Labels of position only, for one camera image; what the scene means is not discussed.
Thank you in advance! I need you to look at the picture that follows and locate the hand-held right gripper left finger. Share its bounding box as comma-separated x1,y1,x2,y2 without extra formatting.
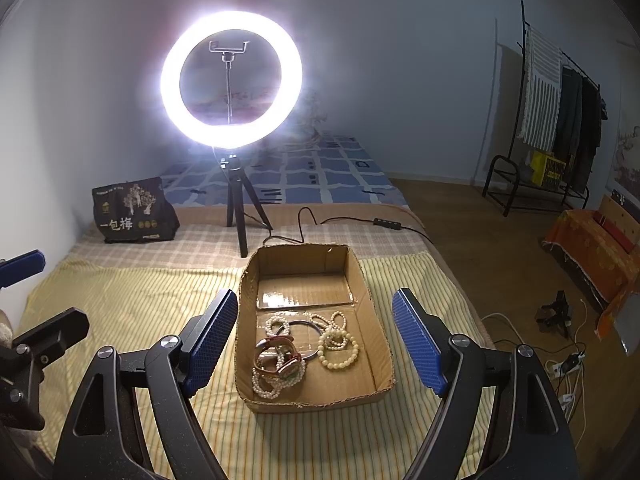
52,288,239,480

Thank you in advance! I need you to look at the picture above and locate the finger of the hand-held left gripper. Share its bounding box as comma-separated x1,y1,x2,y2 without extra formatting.
11,309,91,376
0,249,47,289

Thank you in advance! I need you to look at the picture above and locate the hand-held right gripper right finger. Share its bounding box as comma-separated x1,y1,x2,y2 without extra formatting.
391,287,581,480

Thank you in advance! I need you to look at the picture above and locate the brown strap wristwatch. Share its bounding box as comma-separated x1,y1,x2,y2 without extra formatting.
255,335,303,379

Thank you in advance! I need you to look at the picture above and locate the long white pearl necklace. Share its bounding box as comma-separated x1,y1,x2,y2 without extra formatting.
251,311,307,401

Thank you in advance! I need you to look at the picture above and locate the cream pearl necklace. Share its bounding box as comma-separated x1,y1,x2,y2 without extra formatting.
310,311,351,353

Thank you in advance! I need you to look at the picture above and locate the yellow bead bracelet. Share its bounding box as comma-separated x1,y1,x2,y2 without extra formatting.
317,327,361,371

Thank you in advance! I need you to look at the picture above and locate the cardboard box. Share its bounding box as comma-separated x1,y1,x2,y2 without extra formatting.
235,243,396,414

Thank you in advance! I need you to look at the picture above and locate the yellow striped cloth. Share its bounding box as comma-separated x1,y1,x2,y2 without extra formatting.
20,250,496,480

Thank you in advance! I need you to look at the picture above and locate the silver bangle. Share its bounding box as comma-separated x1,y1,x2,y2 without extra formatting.
272,317,326,361

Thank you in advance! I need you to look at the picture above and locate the beige plaid blanket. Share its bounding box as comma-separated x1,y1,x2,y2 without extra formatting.
70,202,441,271

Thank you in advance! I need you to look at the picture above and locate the black printed snack bag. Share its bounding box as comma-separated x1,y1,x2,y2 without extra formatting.
91,176,181,245

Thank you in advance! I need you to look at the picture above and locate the black floor object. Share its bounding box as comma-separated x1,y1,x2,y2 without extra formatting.
535,290,572,337

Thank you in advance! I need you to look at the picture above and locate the white power strip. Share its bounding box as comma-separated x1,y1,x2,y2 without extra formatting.
544,355,586,380

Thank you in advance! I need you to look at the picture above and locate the black tripod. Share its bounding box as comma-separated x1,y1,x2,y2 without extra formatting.
219,152,273,259

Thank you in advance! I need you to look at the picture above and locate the orange covered bench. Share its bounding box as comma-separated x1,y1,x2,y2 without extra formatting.
542,207,640,342

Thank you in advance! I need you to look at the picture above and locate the blue patterned bedsheet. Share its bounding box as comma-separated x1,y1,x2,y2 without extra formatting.
160,132,411,208

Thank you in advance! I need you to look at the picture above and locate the black metal clothes rack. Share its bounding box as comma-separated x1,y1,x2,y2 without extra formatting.
482,0,608,218

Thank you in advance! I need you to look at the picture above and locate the grey panel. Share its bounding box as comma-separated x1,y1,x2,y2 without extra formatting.
617,300,640,357

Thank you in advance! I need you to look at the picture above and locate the yellow box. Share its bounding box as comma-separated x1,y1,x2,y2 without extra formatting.
530,150,567,191

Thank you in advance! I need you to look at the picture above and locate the brown cardboard board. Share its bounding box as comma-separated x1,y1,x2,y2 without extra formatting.
596,194,640,261

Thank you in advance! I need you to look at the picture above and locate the black hanging garment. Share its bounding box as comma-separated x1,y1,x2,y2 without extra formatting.
575,77,604,192

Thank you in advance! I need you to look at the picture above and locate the grey hanging garment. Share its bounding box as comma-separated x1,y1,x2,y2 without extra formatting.
552,65,584,161

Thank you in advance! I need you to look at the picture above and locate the white striped hanging towel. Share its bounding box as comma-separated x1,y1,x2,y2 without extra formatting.
517,27,563,153

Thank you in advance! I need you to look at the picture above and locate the phone holder clamp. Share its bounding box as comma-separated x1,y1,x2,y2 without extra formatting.
209,39,249,126

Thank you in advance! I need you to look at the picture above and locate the white cable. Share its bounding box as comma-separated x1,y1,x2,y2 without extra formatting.
481,312,551,357

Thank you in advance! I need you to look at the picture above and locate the white ring light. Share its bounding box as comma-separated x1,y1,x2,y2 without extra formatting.
160,7,303,151

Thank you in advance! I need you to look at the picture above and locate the wall picture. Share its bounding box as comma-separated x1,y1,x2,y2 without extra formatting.
607,125,640,202

